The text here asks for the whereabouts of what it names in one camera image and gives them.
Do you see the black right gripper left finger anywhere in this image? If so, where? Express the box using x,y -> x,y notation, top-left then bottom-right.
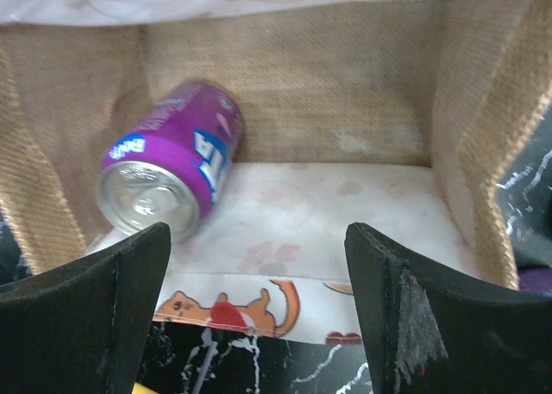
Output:
1,222 -> 171,393

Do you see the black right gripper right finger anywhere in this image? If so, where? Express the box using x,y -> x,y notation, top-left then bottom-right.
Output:
345,223 -> 551,393

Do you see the purple soda can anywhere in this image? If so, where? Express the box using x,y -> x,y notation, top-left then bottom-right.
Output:
96,81 -> 243,242
518,266 -> 552,297

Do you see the printed canvas tote bag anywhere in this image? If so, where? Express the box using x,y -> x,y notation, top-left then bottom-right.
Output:
0,0 -> 552,346

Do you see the yellow framed whiteboard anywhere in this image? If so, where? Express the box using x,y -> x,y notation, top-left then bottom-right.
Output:
131,383 -> 158,394

